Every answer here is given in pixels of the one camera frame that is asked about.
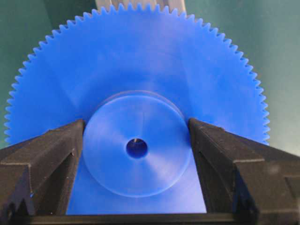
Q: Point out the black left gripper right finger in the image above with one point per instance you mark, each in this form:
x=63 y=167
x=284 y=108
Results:
x=238 y=175

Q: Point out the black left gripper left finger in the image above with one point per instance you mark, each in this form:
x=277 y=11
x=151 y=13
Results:
x=37 y=175

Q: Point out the large blue plastic gear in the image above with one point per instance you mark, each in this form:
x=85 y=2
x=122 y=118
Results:
x=136 y=76

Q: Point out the silver aluminium extrusion rail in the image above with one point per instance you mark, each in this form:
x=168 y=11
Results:
x=143 y=4

